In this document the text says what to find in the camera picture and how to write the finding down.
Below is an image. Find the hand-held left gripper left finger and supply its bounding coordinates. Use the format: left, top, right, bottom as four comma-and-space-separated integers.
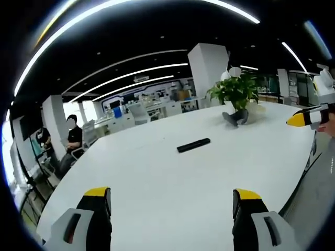
42, 186, 113, 251

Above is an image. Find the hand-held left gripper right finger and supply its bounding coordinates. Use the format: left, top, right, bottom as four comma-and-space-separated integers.
232, 188, 302, 251

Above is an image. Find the black remote control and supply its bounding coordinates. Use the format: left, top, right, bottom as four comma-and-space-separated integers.
176, 138, 211, 153

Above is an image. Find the person's right hand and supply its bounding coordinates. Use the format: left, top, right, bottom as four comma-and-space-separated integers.
317, 111, 335, 139

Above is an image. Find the grey office chair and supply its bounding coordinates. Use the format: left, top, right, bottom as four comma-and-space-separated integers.
70, 141, 87, 164

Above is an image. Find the green potted plant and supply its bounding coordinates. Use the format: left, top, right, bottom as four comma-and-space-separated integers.
206, 71, 265, 128

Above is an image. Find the white square pillar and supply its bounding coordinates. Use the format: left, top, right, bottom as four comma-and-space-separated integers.
187, 42, 231, 110
41, 95, 69, 160

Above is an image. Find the black wall screen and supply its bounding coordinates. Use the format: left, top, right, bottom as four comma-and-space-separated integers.
18, 116, 32, 142

